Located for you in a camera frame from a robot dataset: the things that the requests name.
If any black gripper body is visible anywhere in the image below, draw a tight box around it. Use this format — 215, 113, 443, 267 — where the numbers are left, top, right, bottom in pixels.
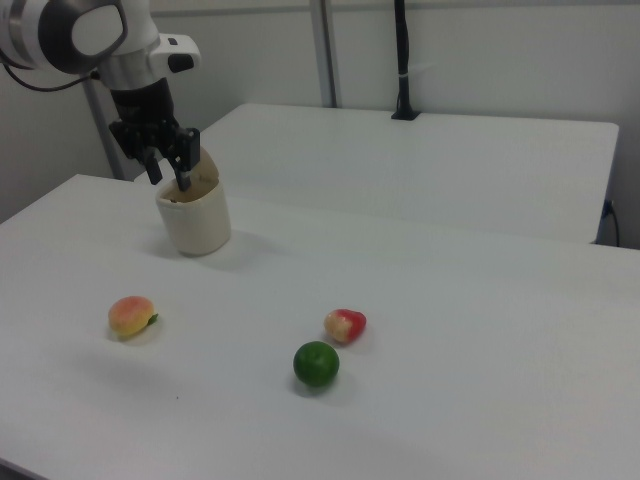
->
108, 80, 181, 163

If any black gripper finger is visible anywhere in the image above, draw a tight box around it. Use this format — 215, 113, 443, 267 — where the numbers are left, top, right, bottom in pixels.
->
171, 127, 203, 193
145, 149, 163, 186

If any cream round garbage bin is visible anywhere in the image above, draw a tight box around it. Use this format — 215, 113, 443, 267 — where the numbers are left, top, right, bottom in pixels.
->
154, 177, 232, 258

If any toy peach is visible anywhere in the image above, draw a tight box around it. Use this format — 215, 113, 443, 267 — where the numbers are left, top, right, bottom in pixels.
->
108, 296, 160, 343

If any bitten red toy apple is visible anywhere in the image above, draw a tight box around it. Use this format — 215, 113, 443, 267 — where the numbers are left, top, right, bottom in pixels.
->
323, 308, 368, 345

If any black pole with base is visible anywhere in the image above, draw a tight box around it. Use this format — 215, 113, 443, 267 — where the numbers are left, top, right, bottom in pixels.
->
390, 0, 420, 121

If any green toy lime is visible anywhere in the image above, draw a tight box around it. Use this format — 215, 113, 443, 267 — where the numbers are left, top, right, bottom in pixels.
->
292, 341, 341, 388

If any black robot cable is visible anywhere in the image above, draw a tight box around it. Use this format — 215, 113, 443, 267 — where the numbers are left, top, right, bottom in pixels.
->
0, 57, 99, 93

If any blue plug with cable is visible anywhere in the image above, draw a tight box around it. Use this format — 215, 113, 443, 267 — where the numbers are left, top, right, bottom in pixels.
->
601, 198, 622, 247

